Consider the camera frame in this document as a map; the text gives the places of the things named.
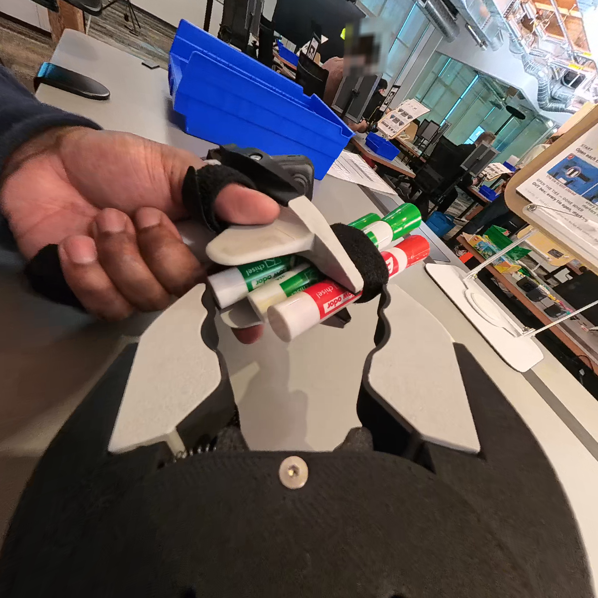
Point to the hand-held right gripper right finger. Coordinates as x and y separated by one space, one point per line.
420 374

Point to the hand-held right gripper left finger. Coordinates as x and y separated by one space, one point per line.
168 374

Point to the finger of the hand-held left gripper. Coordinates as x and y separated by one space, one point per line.
241 315
313 234

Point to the green marker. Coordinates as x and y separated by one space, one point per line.
252 276
402 222

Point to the large blue plastic bin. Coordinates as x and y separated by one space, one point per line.
215 47
271 117

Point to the red marker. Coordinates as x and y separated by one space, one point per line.
318 304

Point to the person's left forearm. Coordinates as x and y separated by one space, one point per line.
37 112

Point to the person's left hand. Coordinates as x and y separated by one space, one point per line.
93 196

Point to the printed paper sheet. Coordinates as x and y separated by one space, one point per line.
364 173

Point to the small blue bin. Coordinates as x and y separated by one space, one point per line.
381 146

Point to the blue crate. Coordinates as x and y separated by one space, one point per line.
439 224

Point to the colourful cardboard box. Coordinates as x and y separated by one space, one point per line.
491 252

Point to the small printed table sign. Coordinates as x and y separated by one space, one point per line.
404 118

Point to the black office chair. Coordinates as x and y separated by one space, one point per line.
75 82

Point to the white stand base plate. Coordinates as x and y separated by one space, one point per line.
505 327

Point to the silver air duct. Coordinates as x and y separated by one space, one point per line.
523 47

